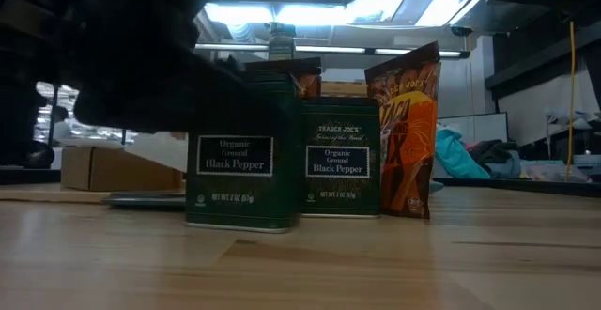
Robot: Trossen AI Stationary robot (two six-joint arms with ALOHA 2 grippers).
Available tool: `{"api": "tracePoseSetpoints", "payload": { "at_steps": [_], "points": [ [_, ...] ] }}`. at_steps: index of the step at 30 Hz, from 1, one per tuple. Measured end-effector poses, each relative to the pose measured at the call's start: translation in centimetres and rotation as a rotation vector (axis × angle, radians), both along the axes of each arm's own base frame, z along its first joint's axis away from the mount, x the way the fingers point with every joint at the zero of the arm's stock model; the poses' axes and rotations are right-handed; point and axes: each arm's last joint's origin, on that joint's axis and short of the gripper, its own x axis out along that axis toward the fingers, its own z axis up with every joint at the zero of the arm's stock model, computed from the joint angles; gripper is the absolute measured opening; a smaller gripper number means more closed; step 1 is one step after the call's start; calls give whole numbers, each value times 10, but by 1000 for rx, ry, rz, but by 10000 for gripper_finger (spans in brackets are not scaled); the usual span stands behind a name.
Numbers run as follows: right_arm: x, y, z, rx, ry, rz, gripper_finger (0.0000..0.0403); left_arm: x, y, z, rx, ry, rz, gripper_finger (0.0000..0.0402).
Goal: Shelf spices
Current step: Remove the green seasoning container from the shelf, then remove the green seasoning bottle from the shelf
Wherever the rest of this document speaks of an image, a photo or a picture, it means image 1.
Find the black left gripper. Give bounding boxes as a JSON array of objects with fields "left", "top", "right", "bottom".
[{"left": 55, "top": 0, "right": 251, "bottom": 135}]

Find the green black pepper tin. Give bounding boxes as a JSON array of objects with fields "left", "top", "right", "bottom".
[
  {"left": 299, "top": 96, "right": 382, "bottom": 220},
  {"left": 184, "top": 69, "right": 302, "bottom": 235}
]

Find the large white box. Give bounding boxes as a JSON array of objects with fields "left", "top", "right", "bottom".
[{"left": 124, "top": 130, "right": 190, "bottom": 174}]

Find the long fluorescent light fixture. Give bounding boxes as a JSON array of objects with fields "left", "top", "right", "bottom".
[{"left": 193, "top": 41, "right": 472, "bottom": 61}]

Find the brown cardboard box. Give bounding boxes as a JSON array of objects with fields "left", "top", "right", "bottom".
[{"left": 60, "top": 146, "right": 184, "bottom": 193}]

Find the black pole stand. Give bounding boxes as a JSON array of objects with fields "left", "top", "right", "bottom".
[{"left": 45, "top": 82, "right": 61, "bottom": 147}]

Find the black bag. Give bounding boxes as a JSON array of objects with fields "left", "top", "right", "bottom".
[{"left": 0, "top": 139, "right": 56, "bottom": 171}]

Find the teal cloth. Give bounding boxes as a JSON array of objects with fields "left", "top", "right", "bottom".
[{"left": 434, "top": 125, "right": 492, "bottom": 180}]

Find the blue grey clothes pile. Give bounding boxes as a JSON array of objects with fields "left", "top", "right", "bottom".
[{"left": 462, "top": 138, "right": 523, "bottom": 180}]

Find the white panel dark frame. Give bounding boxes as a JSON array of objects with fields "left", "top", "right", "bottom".
[{"left": 436, "top": 111, "right": 510, "bottom": 146}]

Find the thin yellow cable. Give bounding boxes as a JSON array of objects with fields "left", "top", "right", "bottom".
[{"left": 564, "top": 20, "right": 578, "bottom": 183}]

